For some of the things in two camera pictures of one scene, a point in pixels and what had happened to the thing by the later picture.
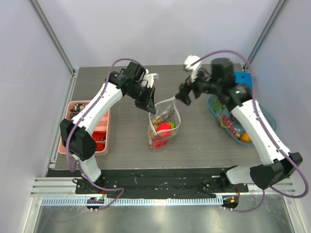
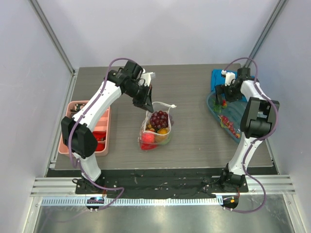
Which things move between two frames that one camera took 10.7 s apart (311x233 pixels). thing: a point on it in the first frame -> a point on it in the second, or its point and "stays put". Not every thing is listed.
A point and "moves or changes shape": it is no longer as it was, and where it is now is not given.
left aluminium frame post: [53, 35] stays put
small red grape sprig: [225, 123] stays put
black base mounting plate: [160, 182] stays put
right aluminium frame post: [266, 31] stays put
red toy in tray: [100, 146] stays put
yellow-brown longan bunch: [163, 118] -> [158, 138]
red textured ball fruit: [164, 126] -> [148, 138]
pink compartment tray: [104, 125] stays put
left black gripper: [148, 104] stays put
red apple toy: [161, 140] -> [148, 146]
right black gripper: [191, 87] -> [223, 90]
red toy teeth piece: [99, 135] stays put
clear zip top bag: [163, 125] moves or changes shape
